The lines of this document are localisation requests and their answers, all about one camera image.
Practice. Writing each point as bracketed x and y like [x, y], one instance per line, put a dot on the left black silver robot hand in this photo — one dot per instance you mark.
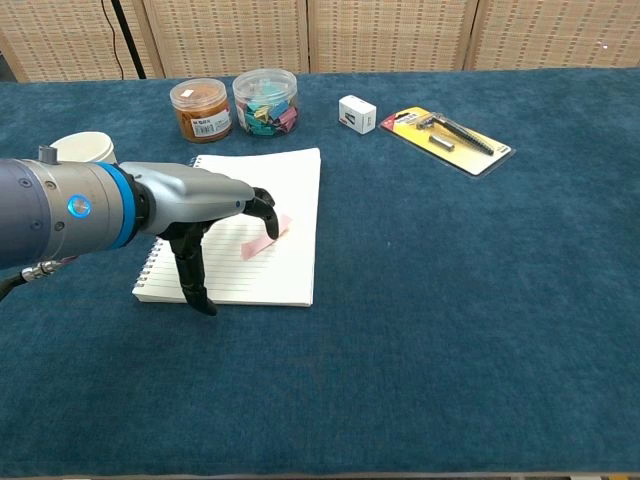
[190, 192]

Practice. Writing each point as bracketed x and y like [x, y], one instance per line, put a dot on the small pink paper strip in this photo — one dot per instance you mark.
[257, 247]

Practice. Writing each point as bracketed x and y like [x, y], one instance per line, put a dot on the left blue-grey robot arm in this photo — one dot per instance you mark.
[50, 210]

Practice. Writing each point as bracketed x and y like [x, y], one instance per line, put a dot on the razor in yellow blister pack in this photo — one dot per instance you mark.
[450, 145]

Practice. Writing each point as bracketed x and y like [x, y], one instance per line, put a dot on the clear jar of rubber bands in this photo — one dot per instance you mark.
[201, 112]

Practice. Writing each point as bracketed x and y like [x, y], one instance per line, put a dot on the white spiral notebook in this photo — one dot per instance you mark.
[295, 190]

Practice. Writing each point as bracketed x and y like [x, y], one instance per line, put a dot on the white paper cup blue flower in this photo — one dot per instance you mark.
[85, 147]

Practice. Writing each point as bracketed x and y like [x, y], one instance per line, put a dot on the clear jar of binder clips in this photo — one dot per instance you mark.
[265, 105]

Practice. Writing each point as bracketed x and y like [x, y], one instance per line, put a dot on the black tripod stand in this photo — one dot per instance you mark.
[129, 40]

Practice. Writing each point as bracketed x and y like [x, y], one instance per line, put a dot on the small white cardboard box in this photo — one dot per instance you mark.
[356, 114]

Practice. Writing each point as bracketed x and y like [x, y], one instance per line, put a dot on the bamboo folding screen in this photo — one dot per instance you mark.
[380, 35]

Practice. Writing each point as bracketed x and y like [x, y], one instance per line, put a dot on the blue table mat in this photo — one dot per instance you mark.
[425, 325]

